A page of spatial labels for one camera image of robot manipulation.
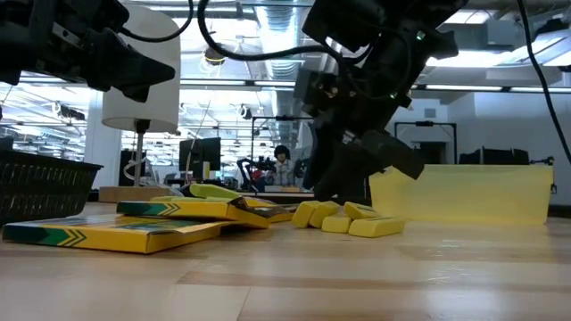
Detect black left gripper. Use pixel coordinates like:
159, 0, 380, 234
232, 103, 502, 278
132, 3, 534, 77
26, 0, 177, 104

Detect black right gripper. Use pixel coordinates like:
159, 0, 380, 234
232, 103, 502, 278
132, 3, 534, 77
302, 98, 426, 204

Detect yellow rectangular eraser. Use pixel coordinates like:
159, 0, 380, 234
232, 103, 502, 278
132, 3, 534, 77
343, 201, 381, 221
348, 216, 407, 239
309, 201, 342, 229
291, 200, 320, 229
320, 214, 353, 235

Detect white cylinder table lamp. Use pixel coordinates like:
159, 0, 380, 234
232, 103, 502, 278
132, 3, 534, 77
98, 3, 182, 204

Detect black computer tower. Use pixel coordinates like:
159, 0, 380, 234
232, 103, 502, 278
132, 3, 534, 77
118, 149, 148, 187

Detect person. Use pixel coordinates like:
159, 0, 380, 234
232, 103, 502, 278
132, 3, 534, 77
266, 144, 299, 187

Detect black ceiling device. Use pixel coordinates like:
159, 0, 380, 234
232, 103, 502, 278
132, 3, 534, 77
203, 42, 227, 67

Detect distant wooden table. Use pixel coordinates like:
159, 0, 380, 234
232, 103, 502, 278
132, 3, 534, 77
243, 190, 316, 200

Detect black computer monitor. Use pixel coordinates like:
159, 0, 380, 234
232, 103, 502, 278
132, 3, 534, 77
178, 136, 222, 182

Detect yellow translucent plastic bin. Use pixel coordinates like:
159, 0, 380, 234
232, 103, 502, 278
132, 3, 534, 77
368, 163, 555, 226

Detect long ceiling light strip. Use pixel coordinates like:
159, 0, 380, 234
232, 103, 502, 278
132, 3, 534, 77
178, 78, 571, 95

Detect black plastic mesh basket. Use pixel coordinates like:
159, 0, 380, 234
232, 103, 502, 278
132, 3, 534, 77
0, 149, 104, 226

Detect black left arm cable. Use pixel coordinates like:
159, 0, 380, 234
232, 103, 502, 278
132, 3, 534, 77
116, 0, 195, 45

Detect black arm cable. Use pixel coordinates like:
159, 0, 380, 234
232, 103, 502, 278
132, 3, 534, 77
195, 0, 350, 64
116, 0, 195, 45

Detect white coiled lamp cable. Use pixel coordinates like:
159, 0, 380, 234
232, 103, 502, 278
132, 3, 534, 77
122, 156, 156, 187

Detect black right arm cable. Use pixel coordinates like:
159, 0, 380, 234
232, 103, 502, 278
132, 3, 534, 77
195, 0, 350, 64

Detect silver ceiling air duct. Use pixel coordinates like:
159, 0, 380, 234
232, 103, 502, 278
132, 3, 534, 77
256, 4, 309, 144

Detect thin black bracket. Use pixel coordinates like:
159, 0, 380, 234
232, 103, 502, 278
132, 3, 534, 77
529, 155, 558, 195

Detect black hanging cable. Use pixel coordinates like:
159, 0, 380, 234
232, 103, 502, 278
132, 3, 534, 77
516, 0, 571, 166

